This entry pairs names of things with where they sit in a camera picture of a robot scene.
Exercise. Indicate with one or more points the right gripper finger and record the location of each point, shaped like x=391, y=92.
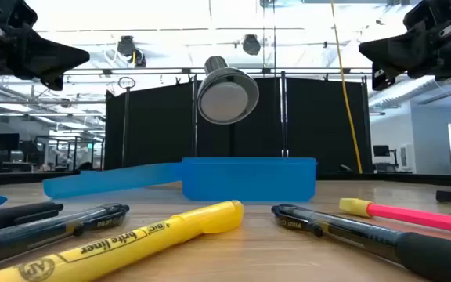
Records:
x=397, y=49
x=382, y=80

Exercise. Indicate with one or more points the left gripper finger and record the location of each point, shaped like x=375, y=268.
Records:
x=53, y=83
x=49, y=56

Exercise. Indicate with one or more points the black marker pen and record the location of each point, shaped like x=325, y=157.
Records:
x=14, y=217

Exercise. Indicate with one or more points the pink pencil yellow eraser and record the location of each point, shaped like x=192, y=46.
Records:
x=425, y=219

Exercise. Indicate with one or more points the black clear-barrel pen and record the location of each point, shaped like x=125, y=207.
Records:
x=366, y=235
x=53, y=231

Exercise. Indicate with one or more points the blue plastic supply box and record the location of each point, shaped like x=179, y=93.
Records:
x=249, y=180

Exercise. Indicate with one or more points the yellow highlighter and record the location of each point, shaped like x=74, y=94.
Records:
x=131, y=244

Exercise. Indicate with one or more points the black computer monitor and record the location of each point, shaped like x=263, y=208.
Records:
x=5, y=142
x=381, y=150

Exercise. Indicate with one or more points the black ceiling spotlight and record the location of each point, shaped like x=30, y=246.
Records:
x=251, y=44
x=139, y=58
x=126, y=46

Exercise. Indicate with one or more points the grey overhead crossbar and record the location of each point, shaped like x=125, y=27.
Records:
x=163, y=71

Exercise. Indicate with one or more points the black partition screen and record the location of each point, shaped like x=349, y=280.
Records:
x=159, y=129

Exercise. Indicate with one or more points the black desk lamp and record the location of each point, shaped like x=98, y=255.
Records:
x=227, y=98

